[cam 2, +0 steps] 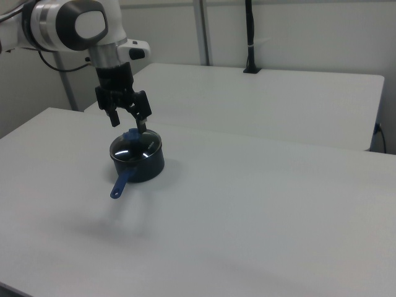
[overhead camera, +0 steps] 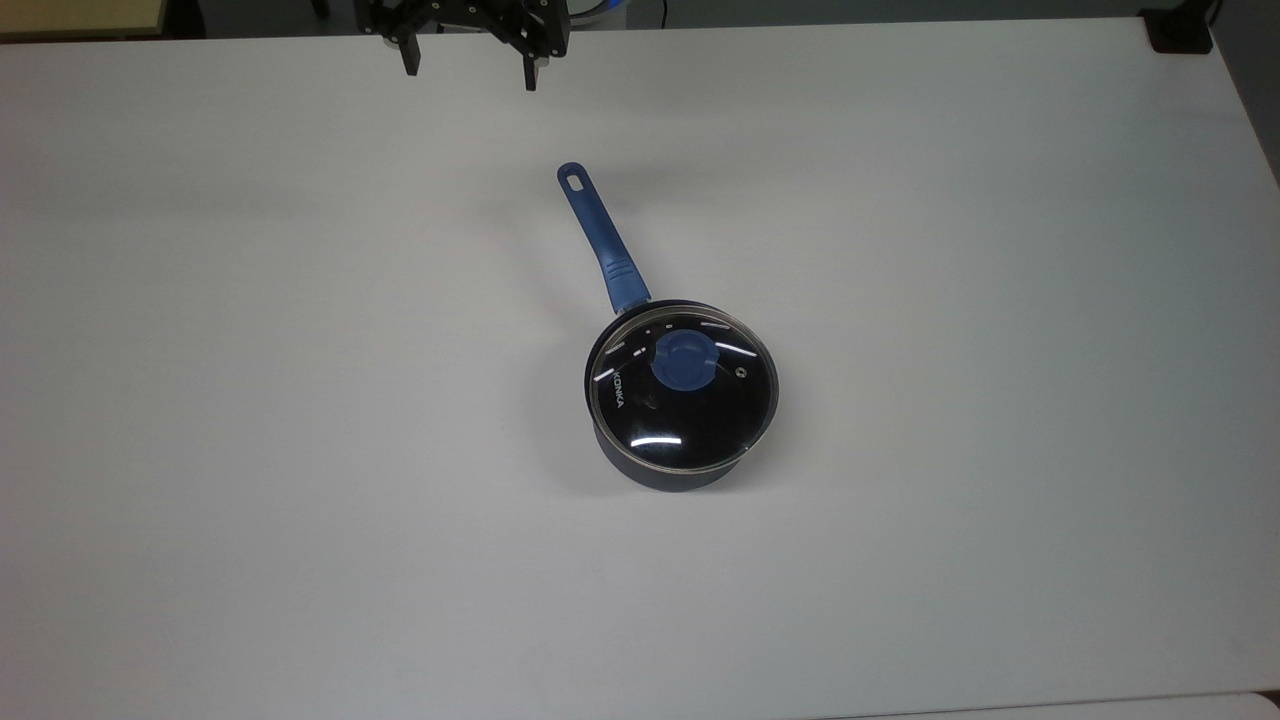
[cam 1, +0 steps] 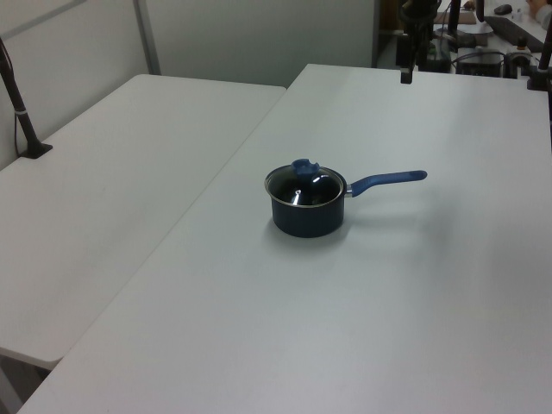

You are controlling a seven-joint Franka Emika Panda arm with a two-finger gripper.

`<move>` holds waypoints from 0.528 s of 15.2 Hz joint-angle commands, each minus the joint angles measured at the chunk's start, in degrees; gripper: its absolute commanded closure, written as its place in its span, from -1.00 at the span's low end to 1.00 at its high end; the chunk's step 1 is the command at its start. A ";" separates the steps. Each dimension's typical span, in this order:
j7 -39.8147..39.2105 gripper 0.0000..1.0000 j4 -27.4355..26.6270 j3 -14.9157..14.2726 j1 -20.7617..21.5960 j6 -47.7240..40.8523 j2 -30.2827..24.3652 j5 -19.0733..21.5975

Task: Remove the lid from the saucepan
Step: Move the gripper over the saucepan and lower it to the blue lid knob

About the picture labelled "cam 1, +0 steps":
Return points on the black clamped camera pole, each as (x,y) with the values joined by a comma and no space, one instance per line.
(542,64)

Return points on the dark blue saucepan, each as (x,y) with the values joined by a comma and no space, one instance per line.
(308,215)

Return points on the black computer box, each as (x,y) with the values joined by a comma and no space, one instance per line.
(479,62)

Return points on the dark computer mouse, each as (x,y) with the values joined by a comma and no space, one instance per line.
(502,8)

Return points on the glass lid with blue knob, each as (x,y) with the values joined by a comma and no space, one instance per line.
(302,187)

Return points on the person's bare forearm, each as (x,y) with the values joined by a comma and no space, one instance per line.
(542,8)

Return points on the black camera stand with base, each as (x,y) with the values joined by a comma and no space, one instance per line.
(23,116)

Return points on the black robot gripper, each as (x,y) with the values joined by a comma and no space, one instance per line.
(418,10)

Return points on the black keyboard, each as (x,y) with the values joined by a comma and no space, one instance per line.
(513,28)

